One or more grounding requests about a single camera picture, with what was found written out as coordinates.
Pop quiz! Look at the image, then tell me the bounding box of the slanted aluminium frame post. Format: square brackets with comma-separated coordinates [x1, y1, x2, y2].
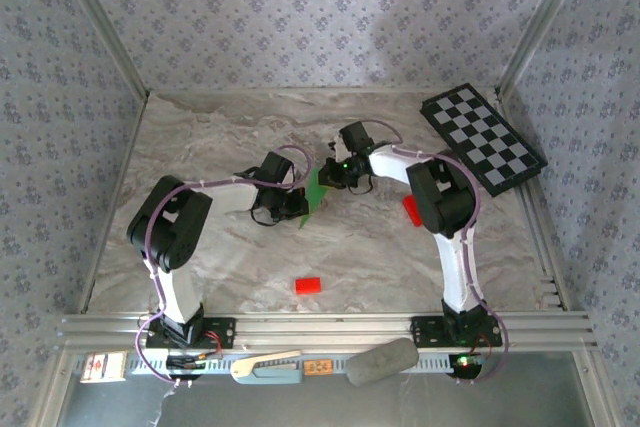
[497, 0, 596, 98]
[49, 0, 151, 98]

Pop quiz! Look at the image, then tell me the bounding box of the grey oblong stone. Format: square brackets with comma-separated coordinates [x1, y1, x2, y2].
[345, 337, 420, 388]

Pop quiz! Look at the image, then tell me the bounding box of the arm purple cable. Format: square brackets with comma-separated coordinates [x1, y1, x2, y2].
[349, 119, 510, 387]
[133, 144, 314, 388]

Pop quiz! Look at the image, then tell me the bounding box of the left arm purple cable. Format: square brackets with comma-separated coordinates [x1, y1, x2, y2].
[133, 144, 314, 388]

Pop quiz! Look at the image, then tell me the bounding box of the long aluminium base rail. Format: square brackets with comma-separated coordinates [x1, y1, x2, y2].
[55, 311, 599, 352]

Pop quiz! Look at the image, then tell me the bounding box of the black controller board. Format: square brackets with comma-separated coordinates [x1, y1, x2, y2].
[165, 354, 207, 373]

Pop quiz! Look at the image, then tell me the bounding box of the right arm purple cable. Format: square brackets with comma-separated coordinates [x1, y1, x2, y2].
[349, 119, 510, 387]

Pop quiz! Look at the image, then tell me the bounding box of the small orange tag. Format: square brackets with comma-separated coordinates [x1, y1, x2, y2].
[303, 358, 335, 377]

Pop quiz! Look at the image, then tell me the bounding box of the circuit board with LED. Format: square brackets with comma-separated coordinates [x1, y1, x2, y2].
[448, 352, 485, 378]

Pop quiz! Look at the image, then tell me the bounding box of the grey slotted cable duct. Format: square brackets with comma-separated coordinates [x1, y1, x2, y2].
[72, 352, 484, 377]

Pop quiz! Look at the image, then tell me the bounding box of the aluminium side rail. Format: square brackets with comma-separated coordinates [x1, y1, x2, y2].
[517, 181, 566, 311]

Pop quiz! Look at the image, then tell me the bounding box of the blue-grey plastic holder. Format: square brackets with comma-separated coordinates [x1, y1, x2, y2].
[234, 365, 305, 386]

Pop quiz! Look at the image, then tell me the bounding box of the white red label card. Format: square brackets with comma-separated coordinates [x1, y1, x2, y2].
[79, 351, 127, 384]

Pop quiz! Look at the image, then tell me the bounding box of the black grey checkerboard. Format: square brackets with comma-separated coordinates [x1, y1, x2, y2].
[418, 82, 549, 198]

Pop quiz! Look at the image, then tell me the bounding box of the beige wooden spatula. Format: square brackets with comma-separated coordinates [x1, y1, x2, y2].
[230, 349, 303, 379]

